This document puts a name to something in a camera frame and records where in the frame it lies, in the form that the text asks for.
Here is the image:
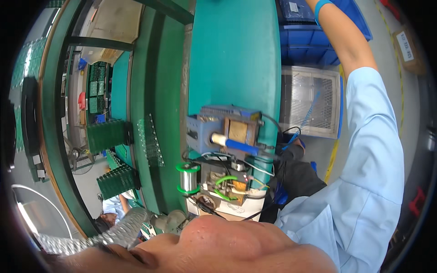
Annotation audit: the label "blue wrist strap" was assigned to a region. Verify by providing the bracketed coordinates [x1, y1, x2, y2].
[314, 0, 335, 27]

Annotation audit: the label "stack of blue crates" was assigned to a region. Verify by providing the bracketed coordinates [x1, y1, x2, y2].
[276, 0, 373, 67]

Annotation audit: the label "labelled cardboard box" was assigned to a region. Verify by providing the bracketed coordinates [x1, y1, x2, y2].
[392, 25, 428, 76]

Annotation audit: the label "black lamp housing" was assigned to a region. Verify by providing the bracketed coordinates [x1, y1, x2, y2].
[20, 76, 42, 158]

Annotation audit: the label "blue coiled cord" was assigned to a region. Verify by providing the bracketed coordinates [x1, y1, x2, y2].
[282, 89, 322, 151]

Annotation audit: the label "green solder wire spool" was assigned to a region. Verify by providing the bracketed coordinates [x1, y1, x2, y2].
[175, 162, 201, 195]

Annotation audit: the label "shelf with green boards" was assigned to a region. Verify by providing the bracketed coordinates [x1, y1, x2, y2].
[61, 51, 114, 124]

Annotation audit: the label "blue white soldering iron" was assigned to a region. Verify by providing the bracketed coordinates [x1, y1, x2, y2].
[210, 133, 278, 158]

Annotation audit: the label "green circuit board panel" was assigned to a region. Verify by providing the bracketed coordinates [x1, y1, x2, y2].
[137, 114, 165, 168]

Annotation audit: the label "tray of green boards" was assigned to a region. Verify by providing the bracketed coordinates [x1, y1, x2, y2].
[11, 37, 48, 90]

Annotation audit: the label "green workbench frame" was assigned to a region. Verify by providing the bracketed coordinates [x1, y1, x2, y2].
[38, 0, 196, 239]

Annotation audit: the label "brown cardboard sheet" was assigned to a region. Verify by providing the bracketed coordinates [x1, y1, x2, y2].
[81, 0, 145, 66]

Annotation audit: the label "clear mesh plastic crate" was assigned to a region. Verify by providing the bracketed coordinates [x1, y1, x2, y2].
[279, 65, 344, 140]

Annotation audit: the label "silver flexible exhaust duct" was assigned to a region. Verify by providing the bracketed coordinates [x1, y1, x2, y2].
[34, 206, 188, 257]

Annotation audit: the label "rack of green circuit boards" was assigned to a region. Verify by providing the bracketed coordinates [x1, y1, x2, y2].
[96, 164, 141, 201]
[86, 119, 134, 155]

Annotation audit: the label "white base box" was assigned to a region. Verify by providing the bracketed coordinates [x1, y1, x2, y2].
[186, 195, 267, 222]

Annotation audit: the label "blue soldering station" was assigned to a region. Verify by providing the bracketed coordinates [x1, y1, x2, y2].
[186, 105, 265, 158]

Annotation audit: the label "black cable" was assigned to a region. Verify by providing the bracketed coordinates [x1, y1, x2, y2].
[261, 113, 301, 135]

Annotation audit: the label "grey floor fan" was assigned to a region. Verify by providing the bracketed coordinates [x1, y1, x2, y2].
[63, 136, 97, 176]

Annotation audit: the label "person's legs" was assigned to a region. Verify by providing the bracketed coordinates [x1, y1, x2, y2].
[259, 136, 328, 224]

